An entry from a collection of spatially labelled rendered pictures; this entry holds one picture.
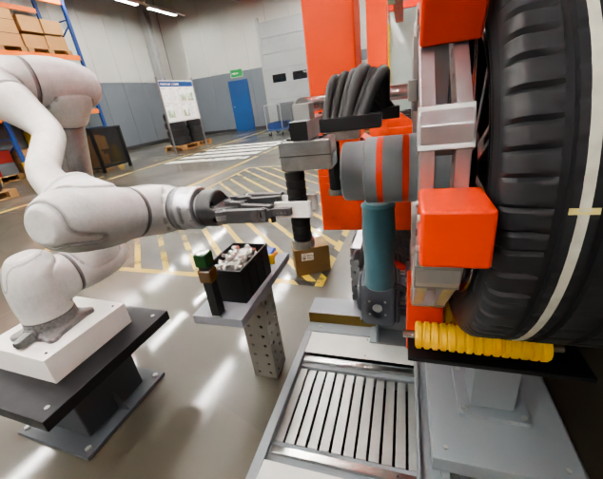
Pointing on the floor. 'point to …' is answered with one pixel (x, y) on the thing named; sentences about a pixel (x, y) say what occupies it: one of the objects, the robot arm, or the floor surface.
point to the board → (179, 104)
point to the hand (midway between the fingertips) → (297, 205)
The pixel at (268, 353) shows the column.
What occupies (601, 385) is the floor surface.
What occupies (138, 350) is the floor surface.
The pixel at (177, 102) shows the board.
